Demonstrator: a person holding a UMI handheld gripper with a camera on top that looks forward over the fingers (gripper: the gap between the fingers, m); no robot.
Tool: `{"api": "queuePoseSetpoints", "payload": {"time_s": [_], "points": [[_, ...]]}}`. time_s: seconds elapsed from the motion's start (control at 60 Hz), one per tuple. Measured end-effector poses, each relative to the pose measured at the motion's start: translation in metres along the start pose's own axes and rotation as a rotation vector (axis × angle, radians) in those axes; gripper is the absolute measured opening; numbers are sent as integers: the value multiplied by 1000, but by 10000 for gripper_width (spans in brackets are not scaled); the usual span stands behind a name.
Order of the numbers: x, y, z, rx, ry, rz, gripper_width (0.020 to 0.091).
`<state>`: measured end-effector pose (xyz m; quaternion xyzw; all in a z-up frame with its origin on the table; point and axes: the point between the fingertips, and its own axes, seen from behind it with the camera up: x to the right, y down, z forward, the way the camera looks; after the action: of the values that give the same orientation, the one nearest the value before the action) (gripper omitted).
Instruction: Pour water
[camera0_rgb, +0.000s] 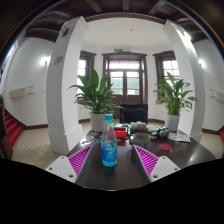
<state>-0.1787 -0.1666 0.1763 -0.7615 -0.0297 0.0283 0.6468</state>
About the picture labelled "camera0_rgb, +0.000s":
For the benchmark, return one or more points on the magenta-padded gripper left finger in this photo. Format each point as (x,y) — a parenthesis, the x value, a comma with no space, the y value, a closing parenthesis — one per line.
(77,160)

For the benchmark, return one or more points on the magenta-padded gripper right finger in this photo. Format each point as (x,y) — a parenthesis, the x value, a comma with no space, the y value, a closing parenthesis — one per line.
(146,160)

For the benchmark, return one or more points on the clear bottle with teal cap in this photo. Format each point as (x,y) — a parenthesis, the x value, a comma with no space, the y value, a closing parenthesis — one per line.
(109,150)

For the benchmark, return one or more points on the flat round red coaster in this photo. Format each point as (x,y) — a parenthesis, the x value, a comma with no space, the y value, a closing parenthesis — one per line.
(165,147)

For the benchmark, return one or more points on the pale green folded cloth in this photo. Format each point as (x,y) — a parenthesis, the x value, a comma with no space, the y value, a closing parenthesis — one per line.
(152,128)

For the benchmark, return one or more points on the tray of small packets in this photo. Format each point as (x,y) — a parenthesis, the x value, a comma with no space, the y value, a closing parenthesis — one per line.
(137,126)

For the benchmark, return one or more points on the red plastic box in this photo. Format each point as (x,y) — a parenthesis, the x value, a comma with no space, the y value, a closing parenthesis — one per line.
(120,133)

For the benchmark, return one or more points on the printed paper leaflet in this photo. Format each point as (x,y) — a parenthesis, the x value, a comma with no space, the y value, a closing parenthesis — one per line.
(180,137)

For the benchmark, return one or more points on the green box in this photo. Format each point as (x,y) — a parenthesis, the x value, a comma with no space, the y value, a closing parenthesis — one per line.
(116,125)

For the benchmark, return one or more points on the black chair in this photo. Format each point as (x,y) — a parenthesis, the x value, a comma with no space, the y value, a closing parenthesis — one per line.
(134,115)

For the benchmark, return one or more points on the leafy plant in white pot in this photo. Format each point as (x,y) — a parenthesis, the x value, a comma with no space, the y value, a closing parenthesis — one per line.
(173,100)
(97,100)

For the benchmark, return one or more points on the green exit sign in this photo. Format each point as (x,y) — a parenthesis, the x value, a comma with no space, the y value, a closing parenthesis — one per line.
(118,50)

